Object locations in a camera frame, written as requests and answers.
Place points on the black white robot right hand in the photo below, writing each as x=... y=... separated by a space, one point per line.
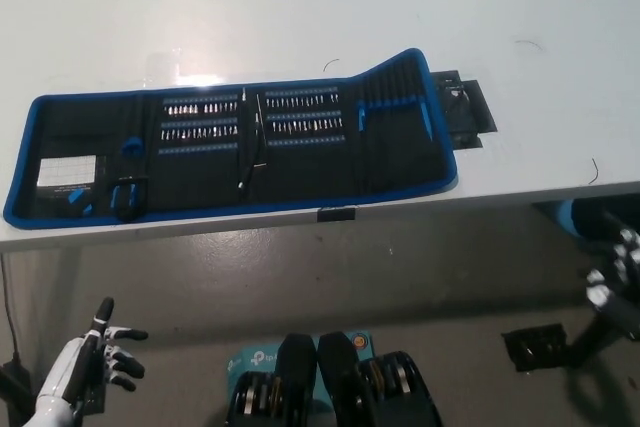
x=622 y=282

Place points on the black flexible extension shaft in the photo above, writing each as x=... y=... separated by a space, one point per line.
x=243 y=147

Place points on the white grid card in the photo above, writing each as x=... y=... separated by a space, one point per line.
x=66 y=172

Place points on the blue and black chair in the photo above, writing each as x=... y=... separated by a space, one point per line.
x=565 y=217

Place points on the small blue plastic piece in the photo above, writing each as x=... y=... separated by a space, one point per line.
x=79 y=194

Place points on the teal TP-Link cardboard box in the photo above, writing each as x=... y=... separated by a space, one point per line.
x=255 y=359

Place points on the robot left body block black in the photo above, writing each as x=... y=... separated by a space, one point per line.
x=292 y=372

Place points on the small black tape strip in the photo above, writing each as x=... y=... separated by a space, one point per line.
x=336 y=214

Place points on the row of screwdriver bits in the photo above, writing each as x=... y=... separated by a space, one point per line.
x=305 y=126
x=200 y=134
x=200 y=109
x=305 y=102

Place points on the blue triangular pick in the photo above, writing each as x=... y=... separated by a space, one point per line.
x=133 y=145

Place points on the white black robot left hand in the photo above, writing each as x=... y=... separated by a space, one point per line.
x=75 y=362

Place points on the black blue-edged roll-up toolkit case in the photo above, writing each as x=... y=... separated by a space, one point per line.
x=300 y=172

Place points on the thin metal rod tool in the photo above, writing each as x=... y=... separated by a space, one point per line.
x=258 y=132

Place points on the long blue spudger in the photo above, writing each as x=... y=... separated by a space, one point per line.
x=427 y=117

